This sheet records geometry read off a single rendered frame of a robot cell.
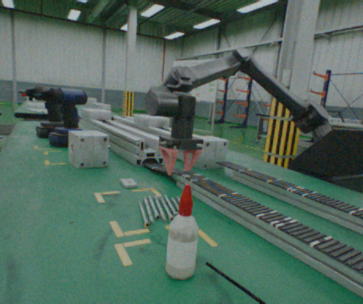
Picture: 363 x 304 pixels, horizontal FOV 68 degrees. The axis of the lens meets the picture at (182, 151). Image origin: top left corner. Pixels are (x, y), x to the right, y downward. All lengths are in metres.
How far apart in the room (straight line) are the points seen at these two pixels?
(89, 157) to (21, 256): 0.44
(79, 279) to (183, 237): 0.13
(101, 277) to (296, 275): 0.25
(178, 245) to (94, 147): 0.53
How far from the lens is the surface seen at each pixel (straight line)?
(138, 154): 0.86
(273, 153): 4.20
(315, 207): 0.66
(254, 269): 0.41
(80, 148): 0.81
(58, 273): 0.39
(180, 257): 0.35
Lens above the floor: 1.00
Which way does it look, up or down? 11 degrees down
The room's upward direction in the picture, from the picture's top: 5 degrees clockwise
